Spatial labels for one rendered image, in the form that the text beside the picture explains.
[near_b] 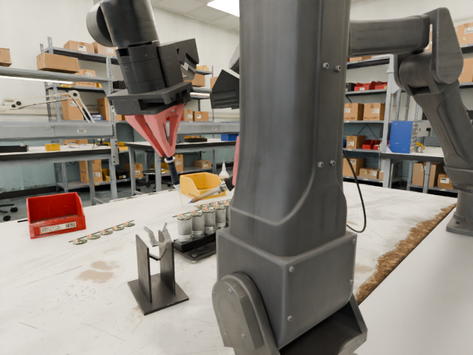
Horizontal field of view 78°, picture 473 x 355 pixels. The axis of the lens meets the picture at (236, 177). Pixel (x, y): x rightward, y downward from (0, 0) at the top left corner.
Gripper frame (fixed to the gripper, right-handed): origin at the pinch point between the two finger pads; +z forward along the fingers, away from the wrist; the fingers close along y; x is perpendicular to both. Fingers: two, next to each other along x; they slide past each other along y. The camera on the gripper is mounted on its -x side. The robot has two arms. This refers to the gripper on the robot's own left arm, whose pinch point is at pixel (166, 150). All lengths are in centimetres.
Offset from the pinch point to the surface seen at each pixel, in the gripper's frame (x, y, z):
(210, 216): -4.6, -1.8, 15.3
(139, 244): 11.6, -1.6, 8.1
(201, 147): -233, 154, 107
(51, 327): 22.9, 2.6, 11.4
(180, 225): 0.8, 0.7, 13.7
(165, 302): 14.6, -6.2, 13.8
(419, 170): -383, -85, 197
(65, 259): 12.1, 16.9, 15.2
